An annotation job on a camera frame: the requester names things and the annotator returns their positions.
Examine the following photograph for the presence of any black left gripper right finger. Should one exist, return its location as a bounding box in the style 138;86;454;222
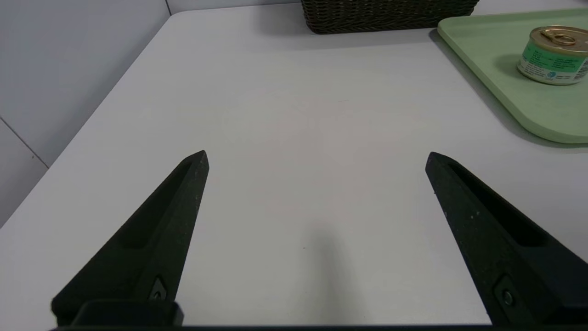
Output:
425;152;588;328

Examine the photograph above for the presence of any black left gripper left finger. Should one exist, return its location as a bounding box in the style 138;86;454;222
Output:
51;150;210;328

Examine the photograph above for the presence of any tin can with green label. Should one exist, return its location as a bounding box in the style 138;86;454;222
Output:
517;26;588;86

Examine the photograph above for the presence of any dark brown wicker basket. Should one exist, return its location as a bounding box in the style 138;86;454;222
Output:
301;0;480;35

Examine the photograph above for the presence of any light green plastic tray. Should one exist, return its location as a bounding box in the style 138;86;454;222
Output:
437;9;588;144

